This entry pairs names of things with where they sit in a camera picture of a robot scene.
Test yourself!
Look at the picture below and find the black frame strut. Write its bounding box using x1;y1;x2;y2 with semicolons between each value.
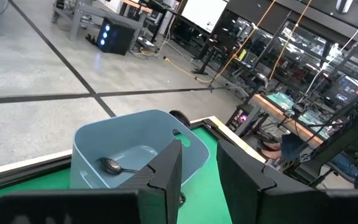
278;102;358;187

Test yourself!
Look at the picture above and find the white hanging cable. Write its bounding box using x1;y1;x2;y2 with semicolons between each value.
303;11;358;105

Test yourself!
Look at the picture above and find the black curved loop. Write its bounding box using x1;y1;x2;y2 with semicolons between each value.
168;109;193;129

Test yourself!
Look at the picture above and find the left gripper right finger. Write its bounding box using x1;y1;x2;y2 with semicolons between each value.
216;139;358;224

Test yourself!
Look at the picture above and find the large white display screen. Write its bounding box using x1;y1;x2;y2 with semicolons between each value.
180;0;229;34

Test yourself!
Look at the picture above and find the all-metal spoon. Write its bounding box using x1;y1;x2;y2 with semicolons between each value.
97;157;140;176

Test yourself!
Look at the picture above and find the grey-blue plastic tub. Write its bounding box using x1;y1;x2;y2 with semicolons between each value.
69;108;211;208

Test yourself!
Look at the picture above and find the black computer tower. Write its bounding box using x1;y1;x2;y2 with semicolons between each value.
96;17;135;57

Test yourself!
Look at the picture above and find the orange hanging cable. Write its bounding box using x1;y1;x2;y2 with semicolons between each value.
162;0;277;85
268;0;313;81

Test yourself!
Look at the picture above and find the black pedestal stand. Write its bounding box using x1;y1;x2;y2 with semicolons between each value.
191;37;229;76

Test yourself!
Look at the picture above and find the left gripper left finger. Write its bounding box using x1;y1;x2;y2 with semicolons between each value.
0;139;183;224

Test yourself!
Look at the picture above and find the wooden workbench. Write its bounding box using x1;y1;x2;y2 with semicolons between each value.
225;92;328;149

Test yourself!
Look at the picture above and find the green table mat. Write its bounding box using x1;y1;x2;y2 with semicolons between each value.
0;126;239;224

